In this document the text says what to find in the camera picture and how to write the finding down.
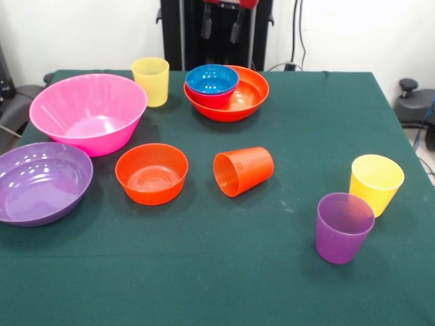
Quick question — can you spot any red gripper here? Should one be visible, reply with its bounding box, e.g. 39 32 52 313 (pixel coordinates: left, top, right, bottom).
200 0 259 44

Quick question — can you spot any small blue bowl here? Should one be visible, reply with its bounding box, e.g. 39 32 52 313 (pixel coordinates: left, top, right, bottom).
185 64 240 96

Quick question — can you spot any large orange bowl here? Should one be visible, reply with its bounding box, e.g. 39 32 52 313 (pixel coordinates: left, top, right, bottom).
183 65 271 123

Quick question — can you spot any small pink-red bowl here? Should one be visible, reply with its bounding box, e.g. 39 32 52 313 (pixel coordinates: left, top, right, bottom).
186 81 239 111

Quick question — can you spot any orange cup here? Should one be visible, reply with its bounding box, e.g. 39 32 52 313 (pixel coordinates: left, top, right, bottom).
213 146 275 198

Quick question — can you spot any pale yellow cup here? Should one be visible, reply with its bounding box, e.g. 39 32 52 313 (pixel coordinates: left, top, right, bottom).
131 56 170 108

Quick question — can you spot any large pink bowl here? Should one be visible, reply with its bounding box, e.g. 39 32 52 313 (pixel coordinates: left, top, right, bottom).
29 73 149 158

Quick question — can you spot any small orange bowl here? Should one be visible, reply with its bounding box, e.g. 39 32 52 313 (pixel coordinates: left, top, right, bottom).
114 143 190 206

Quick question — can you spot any bright yellow cup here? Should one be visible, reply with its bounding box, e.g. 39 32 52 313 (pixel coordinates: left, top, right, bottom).
349 153 406 219

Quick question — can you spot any purple bowl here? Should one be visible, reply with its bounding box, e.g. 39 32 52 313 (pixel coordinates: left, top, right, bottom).
0 141 94 228

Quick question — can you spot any dark green tablecloth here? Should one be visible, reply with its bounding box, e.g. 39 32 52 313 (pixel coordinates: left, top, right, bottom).
0 69 435 326

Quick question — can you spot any purple cup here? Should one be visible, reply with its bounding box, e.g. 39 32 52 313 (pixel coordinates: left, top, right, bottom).
315 192 376 265

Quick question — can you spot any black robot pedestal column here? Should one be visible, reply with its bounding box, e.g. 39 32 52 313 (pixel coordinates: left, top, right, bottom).
156 0 275 72

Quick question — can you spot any black hanging cable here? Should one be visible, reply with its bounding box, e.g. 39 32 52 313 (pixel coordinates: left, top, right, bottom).
291 0 309 71

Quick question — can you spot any black pedestal foot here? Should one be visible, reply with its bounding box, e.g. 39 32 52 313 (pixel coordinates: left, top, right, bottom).
394 77 435 127
0 84 47 143

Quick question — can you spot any tangle of floor cables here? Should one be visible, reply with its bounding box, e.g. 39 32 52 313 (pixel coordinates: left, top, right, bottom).
411 98 435 177

